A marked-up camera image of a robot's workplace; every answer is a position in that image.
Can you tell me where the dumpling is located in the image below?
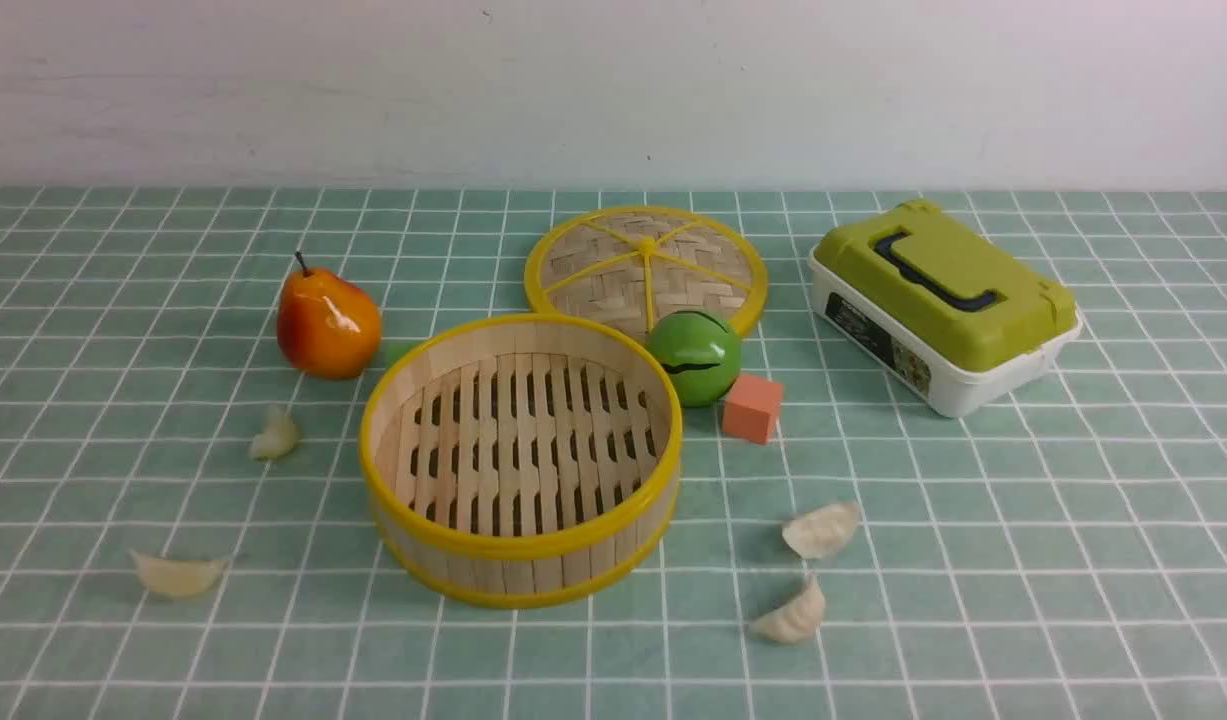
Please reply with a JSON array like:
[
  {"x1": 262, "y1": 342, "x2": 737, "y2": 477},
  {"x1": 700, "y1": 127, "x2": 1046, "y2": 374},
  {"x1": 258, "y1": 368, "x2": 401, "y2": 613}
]
[
  {"x1": 782, "y1": 500, "x2": 861, "y2": 561},
  {"x1": 128, "y1": 550, "x2": 232, "y2": 600},
  {"x1": 750, "y1": 574, "x2": 827, "y2": 644},
  {"x1": 248, "y1": 404, "x2": 301, "y2": 462}
]

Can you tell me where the woven bamboo steamer lid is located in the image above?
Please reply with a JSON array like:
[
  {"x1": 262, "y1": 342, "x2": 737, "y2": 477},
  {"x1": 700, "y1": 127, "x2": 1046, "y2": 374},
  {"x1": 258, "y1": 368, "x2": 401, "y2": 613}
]
[{"x1": 523, "y1": 206, "x2": 769, "y2": 342}]

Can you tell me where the yellow-rimmed bamboo steamer tray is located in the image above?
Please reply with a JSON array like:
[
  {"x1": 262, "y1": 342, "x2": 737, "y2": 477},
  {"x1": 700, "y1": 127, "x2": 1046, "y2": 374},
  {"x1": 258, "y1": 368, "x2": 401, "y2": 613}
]
[{"x1": 358, "y1": 314, "x2": 683, "y2": 610}]

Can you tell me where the green toy apple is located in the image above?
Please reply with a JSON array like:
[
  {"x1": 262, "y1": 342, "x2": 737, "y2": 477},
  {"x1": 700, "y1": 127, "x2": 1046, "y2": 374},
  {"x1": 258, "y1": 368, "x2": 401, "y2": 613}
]
[{"x1": 648, "y1": 309, "x2": 742, "y2": 407}]

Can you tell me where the salmon pink cube block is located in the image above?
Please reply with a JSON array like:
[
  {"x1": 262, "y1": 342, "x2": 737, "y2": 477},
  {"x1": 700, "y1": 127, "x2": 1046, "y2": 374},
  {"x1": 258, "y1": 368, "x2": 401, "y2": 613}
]
[{"x1": 721, "y1": 373, "x2": 785, "y2": 445}]

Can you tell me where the green cube block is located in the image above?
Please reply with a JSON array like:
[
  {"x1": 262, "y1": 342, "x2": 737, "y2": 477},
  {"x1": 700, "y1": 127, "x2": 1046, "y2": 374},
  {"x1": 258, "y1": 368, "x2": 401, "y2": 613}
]
[{"x1": 383, "y1": 342, "x2": 418, "y2": 366}]

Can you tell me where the orange-red toy pear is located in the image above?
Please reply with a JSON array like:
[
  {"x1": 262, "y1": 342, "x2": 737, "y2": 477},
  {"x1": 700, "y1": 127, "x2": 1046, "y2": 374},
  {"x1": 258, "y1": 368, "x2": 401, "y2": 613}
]
[{"x1": 276, "y1": 250, "x2": 383, "y2": 381}]

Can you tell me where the green-lidded white plastic box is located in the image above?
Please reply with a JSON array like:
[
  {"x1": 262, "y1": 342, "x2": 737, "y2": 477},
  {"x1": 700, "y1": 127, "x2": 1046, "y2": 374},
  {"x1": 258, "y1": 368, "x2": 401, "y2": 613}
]
[{"x1": 806, "y1": 199, "x2": 1083, "y2": 418}]

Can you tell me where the green checkered tablecloth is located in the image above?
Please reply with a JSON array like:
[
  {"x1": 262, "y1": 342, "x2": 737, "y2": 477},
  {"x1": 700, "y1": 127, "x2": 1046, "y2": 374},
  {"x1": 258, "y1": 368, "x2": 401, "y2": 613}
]
[{"x1": 0, "y1": 186, "x2": 1227, "y2": 719}]

